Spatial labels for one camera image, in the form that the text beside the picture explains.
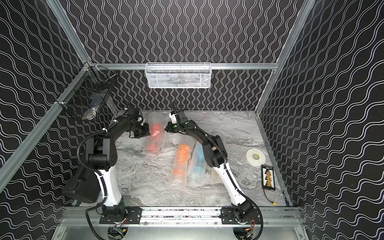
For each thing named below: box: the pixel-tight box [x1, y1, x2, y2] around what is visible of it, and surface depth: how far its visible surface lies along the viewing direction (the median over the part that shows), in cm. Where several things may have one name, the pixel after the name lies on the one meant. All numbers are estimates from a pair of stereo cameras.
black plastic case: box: [62, 167, 103, 204], surface depth 69 cm
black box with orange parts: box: [261, 164, 276, 191], surface depth 87 cm
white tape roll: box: [246, 148, 266, 167], surface depth 97 cm
